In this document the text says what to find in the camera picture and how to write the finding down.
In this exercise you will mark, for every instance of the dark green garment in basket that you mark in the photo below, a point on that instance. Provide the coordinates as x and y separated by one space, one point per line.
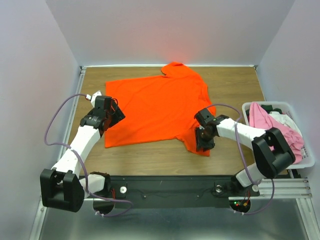
270 108

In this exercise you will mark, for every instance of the pink t shirt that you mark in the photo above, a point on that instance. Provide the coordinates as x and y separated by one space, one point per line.
259 118

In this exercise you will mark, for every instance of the aluminium frame rail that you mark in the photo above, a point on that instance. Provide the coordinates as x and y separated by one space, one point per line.
284 188

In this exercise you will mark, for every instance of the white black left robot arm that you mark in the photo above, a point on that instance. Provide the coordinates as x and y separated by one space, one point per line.
67 184

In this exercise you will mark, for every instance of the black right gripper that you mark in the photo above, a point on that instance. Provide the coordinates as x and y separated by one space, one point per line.
206 145

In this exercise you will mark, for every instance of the white perforated laundry basket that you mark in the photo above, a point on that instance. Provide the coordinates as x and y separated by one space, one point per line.
307 160

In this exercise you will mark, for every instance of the white garment in basket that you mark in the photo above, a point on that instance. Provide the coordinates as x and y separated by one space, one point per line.
285 120

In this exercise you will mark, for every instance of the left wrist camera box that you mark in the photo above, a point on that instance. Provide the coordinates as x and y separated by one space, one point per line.
99 101

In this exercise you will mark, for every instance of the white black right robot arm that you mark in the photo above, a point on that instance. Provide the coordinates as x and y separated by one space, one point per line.
272 153

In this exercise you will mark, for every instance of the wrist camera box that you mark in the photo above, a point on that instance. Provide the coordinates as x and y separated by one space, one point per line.
99 101
203 117

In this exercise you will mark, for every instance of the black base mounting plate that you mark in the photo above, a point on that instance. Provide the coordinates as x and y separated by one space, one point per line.
166 192

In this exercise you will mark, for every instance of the orange t shirt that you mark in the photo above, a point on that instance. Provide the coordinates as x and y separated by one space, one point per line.
159 108

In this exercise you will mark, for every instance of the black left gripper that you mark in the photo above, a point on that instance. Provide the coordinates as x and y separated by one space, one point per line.
118 115

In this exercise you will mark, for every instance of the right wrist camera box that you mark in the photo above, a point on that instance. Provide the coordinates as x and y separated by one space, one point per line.
203 117

